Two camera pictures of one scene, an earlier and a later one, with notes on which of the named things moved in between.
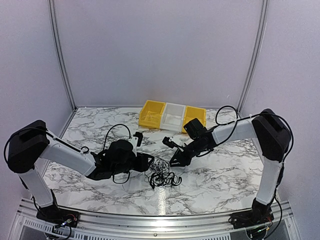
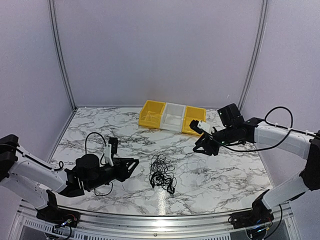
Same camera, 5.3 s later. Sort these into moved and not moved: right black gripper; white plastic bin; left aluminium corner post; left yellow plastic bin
Moved: right black gripper
Not moved: white plastic bin; left yellow plastic bin; left aluminium corner post
